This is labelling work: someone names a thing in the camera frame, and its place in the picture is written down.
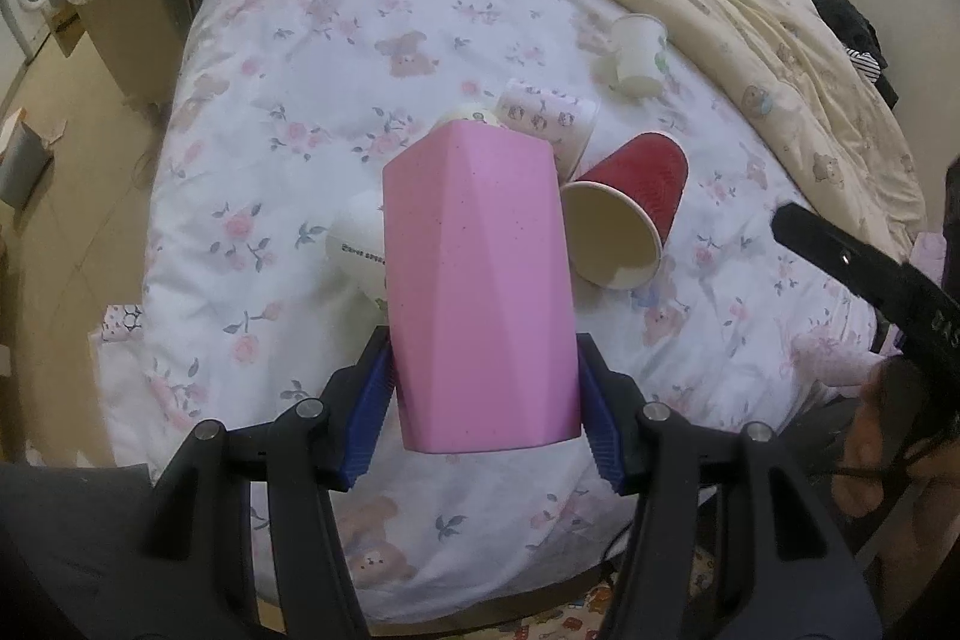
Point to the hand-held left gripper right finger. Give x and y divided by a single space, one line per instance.
600 419

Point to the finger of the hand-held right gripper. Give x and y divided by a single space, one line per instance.
832 246

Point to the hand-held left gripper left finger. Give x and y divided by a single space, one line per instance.
367 411

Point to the pink faceted cup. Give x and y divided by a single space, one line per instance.
480 287

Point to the white paper cup black lettering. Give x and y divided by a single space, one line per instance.
360 242

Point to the red paper cup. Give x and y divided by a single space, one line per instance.
634 209

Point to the white green print paper cup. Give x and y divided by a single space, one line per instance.
639 55

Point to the white bear print paper cup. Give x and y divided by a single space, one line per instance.
551 119

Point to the cream paper cup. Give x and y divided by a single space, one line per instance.
474 115

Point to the person's right hand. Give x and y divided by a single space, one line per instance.
870 460

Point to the black clothing pile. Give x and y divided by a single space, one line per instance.
851 21

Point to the small patterned packet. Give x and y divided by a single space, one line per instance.
120 321

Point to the white floral bed sheet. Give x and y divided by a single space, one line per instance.
315 85

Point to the grey bin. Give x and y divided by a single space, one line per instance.
21 164

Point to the brown cardboard box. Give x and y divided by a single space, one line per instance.
124 33

